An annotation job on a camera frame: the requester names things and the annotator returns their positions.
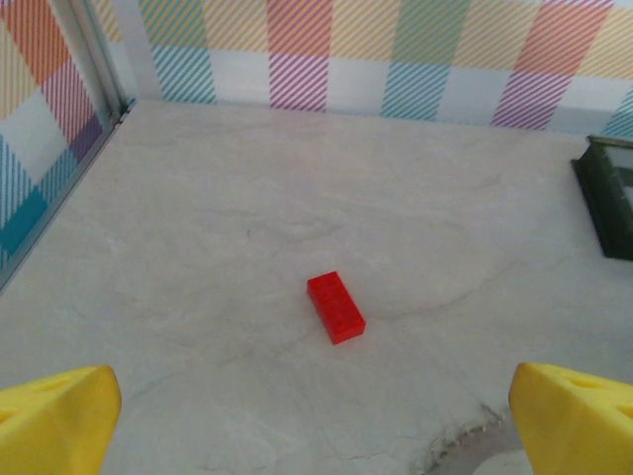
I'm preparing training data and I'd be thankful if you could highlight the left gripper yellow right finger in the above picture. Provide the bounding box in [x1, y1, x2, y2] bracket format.
[508, 361, 633, 475]

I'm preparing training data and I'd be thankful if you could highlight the black grey checkerboard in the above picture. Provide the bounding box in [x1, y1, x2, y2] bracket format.
[571, 134, 633, 261]

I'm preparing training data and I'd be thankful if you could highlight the aluminium side rail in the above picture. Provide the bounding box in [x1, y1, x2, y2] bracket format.
[0, 98, 137, 298]

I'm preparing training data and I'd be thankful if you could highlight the aluminium frame post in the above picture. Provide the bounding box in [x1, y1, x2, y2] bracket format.
[68, 0, 137, 130]

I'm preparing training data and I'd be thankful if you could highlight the smooth small red brick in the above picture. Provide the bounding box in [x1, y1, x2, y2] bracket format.
[306, 270, 368, 346]

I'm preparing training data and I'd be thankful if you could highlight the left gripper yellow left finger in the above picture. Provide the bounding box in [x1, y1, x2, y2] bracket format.
[0, 364, 124, 475]

